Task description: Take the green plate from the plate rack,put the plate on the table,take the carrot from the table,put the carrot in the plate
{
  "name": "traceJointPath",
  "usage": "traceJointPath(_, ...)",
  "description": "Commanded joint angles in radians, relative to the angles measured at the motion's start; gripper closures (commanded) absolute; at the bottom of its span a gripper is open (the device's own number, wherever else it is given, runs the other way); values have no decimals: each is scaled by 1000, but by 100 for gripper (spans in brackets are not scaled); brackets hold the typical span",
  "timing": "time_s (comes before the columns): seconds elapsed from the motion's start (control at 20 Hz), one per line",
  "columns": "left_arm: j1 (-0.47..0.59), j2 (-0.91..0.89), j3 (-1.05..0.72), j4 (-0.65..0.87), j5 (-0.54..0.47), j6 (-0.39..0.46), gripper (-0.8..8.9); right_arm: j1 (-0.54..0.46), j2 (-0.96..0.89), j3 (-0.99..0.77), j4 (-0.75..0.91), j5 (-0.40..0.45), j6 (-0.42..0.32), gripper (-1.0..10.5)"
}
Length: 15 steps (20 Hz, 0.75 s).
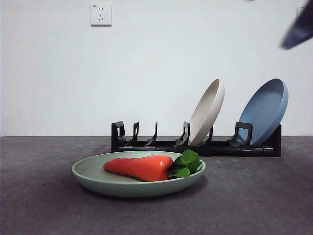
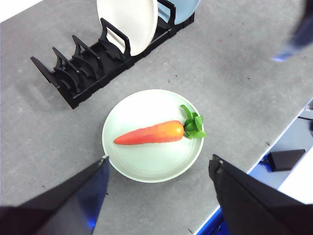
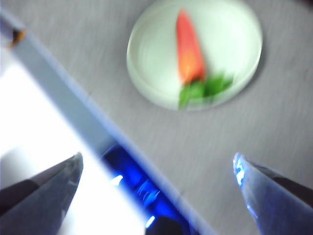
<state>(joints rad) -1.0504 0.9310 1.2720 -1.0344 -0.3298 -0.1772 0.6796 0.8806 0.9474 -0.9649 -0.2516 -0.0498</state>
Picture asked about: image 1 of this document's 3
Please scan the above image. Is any beige plate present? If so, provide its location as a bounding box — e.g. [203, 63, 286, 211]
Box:
[187, 78, 225, 147]

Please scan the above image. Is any blue plate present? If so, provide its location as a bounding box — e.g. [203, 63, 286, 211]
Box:
[237, 78, 289, 147]

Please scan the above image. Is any orange carrot with green leaves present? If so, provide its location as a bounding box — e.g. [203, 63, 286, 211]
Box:
[103, 149, 201, 182]

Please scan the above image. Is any black plate rack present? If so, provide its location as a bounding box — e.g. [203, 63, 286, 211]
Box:
[111, 121, 282, 157]

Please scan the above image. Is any green plate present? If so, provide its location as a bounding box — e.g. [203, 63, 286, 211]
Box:
[71, 150, 206, 198]

